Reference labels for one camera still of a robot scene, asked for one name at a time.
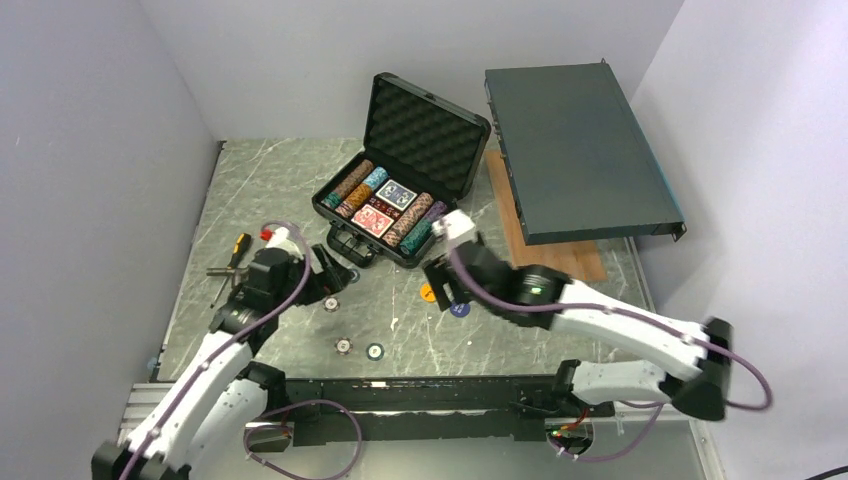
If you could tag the orange yellow chip stack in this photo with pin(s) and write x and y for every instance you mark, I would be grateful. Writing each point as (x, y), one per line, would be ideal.
(354, 200)

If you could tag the black poker set case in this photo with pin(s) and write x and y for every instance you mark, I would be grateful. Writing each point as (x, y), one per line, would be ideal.
(426, 143)

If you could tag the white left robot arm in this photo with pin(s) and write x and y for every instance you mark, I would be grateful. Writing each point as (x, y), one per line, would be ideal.
(224, 387)

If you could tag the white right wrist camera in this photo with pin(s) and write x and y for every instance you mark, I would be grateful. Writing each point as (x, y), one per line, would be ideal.
(455, 228)

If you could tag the red die in case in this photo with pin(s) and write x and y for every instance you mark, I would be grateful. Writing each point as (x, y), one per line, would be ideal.
(384, 207)

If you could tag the wooden board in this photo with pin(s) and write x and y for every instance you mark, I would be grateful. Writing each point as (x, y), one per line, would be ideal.
(581, 259)

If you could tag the green chip stack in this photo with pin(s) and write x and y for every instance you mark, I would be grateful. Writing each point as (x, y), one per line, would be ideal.
(416, 237)

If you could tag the black yellow handled screwdriver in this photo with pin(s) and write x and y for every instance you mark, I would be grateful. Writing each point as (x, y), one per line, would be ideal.
(241, 247)

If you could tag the blue playing card deck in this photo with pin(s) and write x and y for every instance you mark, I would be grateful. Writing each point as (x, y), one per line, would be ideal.
(396, 195)

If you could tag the red playing card deck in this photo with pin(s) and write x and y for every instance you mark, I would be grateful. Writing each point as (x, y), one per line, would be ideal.
(372, 221)

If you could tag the grey metal pipe fitting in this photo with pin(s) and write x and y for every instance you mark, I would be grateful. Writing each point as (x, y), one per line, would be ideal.
(235, 275)

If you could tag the white brown poker chip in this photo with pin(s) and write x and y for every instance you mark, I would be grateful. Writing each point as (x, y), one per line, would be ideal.
(331, 304)
(343, 346)

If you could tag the brown grey chip row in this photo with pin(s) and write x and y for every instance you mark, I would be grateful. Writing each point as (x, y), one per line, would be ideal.
(348, 184)

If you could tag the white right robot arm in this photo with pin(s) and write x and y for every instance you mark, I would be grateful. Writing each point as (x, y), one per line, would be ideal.
(686, 364)

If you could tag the blue small blind button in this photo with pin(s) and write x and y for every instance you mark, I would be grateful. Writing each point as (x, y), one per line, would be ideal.
(460, 310)

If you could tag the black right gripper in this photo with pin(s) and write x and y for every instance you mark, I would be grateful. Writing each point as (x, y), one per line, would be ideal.
(440, 274)

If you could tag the light blue chip stack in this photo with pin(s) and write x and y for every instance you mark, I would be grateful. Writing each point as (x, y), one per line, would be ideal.
(376, 178)

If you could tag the brown blue chip row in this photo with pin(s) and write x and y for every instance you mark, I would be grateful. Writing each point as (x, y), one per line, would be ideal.
(408, 220)

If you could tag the dark teal rack server box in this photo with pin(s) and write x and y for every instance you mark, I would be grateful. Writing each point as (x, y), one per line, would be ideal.
(578, 163)

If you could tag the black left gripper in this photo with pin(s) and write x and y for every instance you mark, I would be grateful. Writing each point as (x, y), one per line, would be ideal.
(333, 278)

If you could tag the purple chip stack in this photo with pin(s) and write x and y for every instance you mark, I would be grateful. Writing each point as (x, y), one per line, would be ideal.
(436, 211)

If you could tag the yellow big blind button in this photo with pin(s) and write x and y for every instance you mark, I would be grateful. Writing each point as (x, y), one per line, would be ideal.
(427, 293)

